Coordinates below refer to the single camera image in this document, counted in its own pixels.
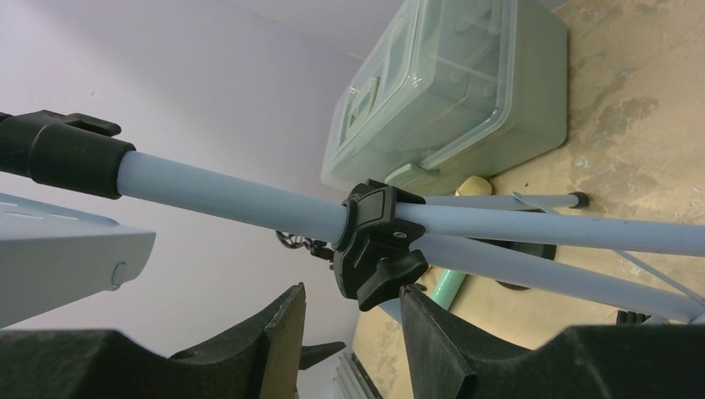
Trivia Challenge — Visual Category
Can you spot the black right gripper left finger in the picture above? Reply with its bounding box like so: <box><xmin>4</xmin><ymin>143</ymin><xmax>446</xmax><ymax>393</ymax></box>
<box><xmin>1</xmin><ymin>284</ymin><xmax>306</xmax><ymax>398</ymax></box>

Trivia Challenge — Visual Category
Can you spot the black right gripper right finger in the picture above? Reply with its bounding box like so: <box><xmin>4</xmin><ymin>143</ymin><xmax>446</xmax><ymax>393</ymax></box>
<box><xmin>400</xmin><ymin>287</ymin><xmax>704</xmax><ymax>398</ymax></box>

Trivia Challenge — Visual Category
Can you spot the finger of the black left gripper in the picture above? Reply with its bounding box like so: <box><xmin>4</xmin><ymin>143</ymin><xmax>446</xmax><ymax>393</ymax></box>
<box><xmin>298</xmin><ymin>342</ymin><xmax>346</xmax><ymax>371</ymax></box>

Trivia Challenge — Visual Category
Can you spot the mint green microphone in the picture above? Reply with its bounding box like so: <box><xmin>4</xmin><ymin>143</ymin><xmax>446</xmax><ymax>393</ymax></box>
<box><xmin>431</xmin><ymin>269</ymin><xmax>468</xmax><ymax>310</ymax></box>

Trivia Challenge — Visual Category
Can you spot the cream yellow microphone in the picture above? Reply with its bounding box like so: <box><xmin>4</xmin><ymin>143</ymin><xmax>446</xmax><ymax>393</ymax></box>
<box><xmin>455</xmin><ymin>176</ymin><xmax>494</xmax><ymax>196</ymax></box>

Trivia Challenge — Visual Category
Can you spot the light blue music stand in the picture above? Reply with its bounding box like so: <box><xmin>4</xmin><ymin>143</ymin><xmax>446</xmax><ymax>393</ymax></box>
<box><xmin>1</xmin><ymin>111</ymin><xmax>704</xmax><ymax>324</ymax></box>

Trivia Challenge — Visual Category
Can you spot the black tripod microphone stand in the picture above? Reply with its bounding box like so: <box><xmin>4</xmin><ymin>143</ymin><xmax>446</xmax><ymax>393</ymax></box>
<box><xmin>275</xmin><ymin>230</ymin><xmax>334</xmax><ymax>270</ymax></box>

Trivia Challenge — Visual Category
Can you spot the black round-base microphone stand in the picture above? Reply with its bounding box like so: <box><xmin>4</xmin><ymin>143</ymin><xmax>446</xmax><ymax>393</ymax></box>
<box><xmin>480</xmin><ymin>239</ymin><xmax>557</xmax><ymax>260</ymax></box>

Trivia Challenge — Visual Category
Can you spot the orange black hex key set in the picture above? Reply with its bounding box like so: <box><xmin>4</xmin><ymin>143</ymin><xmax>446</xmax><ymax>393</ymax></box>
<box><xmin>615</xmin><ymin>310</ymin><xmax>651</xmax><ymax>325</ymax></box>

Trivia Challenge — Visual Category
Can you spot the grey-green plastic toolbox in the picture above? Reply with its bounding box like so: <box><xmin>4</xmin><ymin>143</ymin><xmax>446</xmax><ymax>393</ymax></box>
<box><xmin>321</xmin><ymin>1</ymin><xmax>569</xmax><ymax>195</ymax></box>

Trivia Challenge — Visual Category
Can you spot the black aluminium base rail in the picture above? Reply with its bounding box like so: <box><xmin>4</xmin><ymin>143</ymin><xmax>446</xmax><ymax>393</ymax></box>
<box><xmin>330</xmin><ymin>352</ymin><xmax>383</xmax><ymax>399</ymax></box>

